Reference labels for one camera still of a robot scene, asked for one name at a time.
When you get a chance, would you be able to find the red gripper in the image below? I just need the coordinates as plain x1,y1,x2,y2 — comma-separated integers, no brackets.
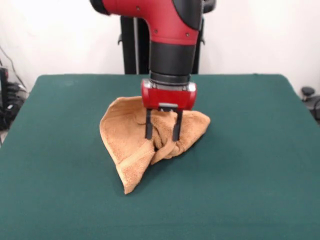
140,78,198,142

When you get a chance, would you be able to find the orange terry towel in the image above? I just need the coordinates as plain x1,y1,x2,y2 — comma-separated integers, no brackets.
99,96,211,196

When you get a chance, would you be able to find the dark green table cloth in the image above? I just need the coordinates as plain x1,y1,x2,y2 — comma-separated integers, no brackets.
0,73,320,240

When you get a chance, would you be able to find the black office chair base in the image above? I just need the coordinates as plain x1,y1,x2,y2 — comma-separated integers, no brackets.
300,86,320,111

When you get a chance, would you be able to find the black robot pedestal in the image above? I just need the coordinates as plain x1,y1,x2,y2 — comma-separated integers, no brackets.
116,0,216,75

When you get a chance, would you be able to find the black equipment with cables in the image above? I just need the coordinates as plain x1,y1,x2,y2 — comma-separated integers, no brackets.
0,66,29,131

